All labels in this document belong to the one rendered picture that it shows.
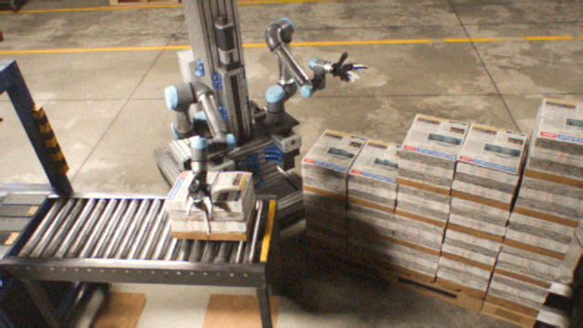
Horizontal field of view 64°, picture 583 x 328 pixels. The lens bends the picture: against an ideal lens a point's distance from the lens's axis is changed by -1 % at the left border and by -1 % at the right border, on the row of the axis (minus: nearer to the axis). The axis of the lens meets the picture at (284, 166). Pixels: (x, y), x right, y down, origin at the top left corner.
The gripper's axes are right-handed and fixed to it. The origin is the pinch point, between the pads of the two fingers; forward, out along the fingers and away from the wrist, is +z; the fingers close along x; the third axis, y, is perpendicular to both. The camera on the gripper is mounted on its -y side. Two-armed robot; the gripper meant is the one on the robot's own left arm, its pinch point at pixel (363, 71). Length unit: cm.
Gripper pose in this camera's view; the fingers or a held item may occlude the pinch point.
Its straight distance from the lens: 286.5
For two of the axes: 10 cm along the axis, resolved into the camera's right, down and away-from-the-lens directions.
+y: 1.4, 7.1, 6.9
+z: 8.4, 2.9, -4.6
